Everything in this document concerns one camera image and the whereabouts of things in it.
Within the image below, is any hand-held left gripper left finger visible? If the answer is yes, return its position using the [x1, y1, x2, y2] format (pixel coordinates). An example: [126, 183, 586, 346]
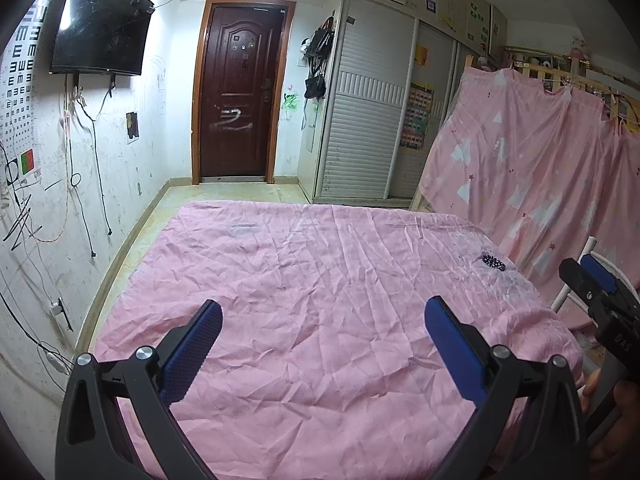
[55, 299, 223, 480]

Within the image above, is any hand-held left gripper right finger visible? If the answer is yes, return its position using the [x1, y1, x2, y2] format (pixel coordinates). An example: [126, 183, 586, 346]
[424, 296, 590, 480]

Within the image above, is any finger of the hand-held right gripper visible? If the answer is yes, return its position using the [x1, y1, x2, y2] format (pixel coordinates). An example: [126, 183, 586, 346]
[558, 258, 608, 318]
[580, 254, 640, 321]

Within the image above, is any person's right hand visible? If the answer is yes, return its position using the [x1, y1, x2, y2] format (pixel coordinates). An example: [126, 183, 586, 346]
[580, 370, 640, 466]

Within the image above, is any white metal chair back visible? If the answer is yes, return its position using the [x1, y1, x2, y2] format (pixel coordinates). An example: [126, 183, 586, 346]
[550, 236, 598, 313]

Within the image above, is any pink printed curtain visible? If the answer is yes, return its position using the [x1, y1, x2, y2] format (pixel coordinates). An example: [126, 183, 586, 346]
[415, 66, 640, 331]

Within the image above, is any pink bed sheet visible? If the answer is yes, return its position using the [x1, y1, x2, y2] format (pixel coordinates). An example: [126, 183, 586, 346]
[92, 201, 586, 480]

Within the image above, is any small doll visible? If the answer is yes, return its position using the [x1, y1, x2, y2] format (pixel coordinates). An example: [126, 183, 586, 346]
[570, 39, 591, 73]

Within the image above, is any colourful grid poster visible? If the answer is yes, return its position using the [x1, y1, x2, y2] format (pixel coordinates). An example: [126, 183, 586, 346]
[401, 85, 435, 151]

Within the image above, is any white slatted wardrobe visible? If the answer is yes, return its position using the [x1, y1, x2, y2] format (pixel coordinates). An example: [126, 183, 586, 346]
[312, 0, 473, 201]

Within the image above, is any dark brown door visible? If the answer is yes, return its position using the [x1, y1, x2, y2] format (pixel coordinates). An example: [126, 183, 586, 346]
[191, 0, 291, 184]

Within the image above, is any small black hanging bag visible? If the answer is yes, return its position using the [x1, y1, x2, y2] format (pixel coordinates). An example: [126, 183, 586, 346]
[304, 74, 327, 101]

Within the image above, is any white eye chart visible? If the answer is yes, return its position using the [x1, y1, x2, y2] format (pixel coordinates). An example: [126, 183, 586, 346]
[0, 2, 43, 181]

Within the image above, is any white wall outlet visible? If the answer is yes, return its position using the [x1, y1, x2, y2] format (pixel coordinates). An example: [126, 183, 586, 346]
[49, 297, 73, 333]

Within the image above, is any wall cable bundle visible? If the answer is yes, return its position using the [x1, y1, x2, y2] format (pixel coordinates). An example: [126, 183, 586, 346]
[62, 80, 113, 261]

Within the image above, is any black wall television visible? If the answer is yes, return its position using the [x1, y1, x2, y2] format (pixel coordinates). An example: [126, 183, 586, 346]
[50, 0, 153, 77]

